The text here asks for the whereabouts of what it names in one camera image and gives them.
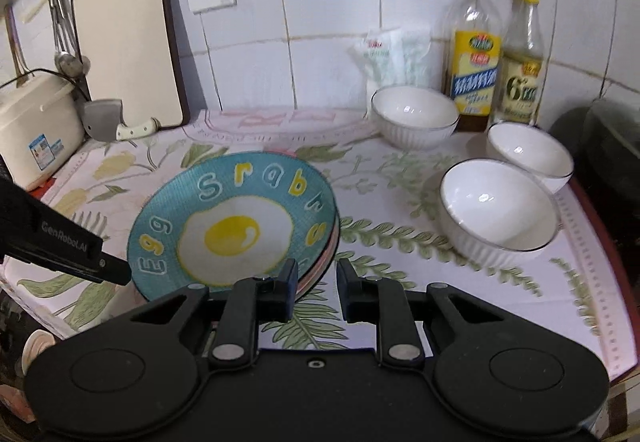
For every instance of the metal ladle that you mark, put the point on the metal ladle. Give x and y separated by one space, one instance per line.
65 62
82 64

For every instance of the yellow cap vinegar bottle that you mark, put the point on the yellow cap vinegar bottle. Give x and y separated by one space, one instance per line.
522 87

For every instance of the black wok with glass lid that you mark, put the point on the black wok with glass lid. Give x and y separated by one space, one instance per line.
610 147

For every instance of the floral tablecloth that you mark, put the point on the floral tablecloth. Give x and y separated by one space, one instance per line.
390 202

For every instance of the wooden spatula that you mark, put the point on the wooden spatula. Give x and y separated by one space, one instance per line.
15 47

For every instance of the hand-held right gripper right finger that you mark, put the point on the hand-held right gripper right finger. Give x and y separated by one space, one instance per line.
345 289

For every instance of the pink rabbit print plate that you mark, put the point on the pink rabbit print plate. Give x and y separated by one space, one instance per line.
325 259

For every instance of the cream cutting board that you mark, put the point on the cream cutting board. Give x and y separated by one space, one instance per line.
130 37

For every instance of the white plastic seasoning bag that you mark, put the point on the white plastic seasoning bag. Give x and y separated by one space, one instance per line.
387 64

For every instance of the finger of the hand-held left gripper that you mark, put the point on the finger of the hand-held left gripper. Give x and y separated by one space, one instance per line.
116 272

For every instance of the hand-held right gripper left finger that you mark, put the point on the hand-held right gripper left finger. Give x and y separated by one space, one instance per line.
287 289

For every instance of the white rice cooker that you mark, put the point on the white rice cooker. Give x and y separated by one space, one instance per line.
40 122

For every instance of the white ribbed bowl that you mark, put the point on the white ribbed bowl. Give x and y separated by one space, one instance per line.
415 109
530 152
495 207

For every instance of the blue fried egg print plate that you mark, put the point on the blue fried egg print plate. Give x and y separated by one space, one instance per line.
235 227

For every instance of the yellow label sauce bottle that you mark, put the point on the yellow label sauce bottle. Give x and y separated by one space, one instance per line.
475 72

